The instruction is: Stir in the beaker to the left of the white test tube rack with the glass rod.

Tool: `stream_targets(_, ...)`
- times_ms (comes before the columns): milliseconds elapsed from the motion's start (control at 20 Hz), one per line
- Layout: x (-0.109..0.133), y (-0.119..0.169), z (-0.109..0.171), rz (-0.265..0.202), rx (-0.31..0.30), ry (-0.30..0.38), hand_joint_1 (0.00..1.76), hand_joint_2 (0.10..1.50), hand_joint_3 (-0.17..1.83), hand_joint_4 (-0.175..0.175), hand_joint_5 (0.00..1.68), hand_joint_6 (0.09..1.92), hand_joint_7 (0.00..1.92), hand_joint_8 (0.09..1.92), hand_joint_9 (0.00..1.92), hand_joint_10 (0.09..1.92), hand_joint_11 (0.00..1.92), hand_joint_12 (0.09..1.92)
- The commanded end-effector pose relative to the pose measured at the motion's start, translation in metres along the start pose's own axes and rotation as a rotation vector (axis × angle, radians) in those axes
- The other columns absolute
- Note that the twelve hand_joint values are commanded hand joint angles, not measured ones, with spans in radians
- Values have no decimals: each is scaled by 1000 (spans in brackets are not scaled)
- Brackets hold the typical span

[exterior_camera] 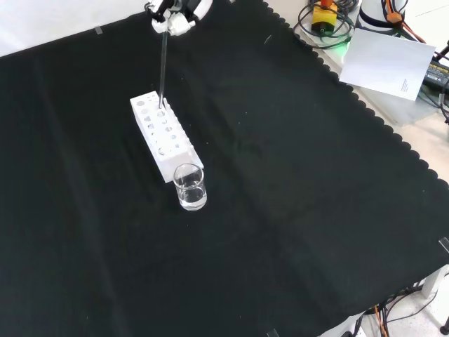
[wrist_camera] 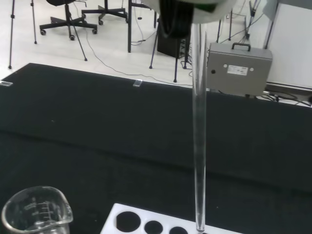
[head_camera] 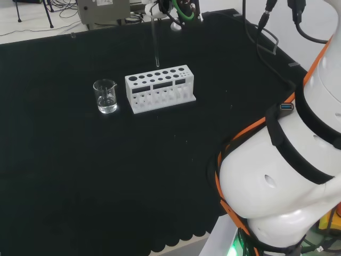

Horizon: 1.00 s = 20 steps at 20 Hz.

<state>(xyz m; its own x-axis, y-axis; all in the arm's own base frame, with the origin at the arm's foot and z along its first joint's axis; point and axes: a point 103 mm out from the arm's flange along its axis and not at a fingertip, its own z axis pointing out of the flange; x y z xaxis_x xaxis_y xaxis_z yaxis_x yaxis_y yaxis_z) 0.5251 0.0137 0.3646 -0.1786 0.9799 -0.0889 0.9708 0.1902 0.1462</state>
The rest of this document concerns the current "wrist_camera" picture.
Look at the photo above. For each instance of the pale board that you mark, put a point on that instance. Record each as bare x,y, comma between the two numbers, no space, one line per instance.
292,48

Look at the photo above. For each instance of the black bench cloth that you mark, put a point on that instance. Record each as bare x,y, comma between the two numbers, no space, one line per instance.
97,134

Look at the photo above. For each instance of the black box on floor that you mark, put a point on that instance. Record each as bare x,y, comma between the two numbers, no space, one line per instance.
168,47

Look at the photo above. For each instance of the black office chair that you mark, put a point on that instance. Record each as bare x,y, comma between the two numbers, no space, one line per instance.
106,11
67,22

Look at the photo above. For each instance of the black table frame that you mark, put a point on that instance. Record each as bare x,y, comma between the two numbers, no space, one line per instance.
129,29

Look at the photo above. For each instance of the white test tube rack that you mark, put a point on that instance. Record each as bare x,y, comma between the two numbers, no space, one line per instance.
109,224

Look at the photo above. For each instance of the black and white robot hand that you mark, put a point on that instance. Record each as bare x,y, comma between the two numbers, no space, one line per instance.
175,14

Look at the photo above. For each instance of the thin black tripod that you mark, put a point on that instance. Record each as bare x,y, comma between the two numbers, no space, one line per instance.
11,36

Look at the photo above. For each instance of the clear glass beaker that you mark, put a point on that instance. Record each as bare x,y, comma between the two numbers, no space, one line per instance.
36,209

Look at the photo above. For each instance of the clear plastic cloth clip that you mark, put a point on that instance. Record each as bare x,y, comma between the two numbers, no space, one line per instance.
137,83
6,83

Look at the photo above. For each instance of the dark blue stand legs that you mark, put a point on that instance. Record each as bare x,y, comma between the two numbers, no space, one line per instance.
176,69

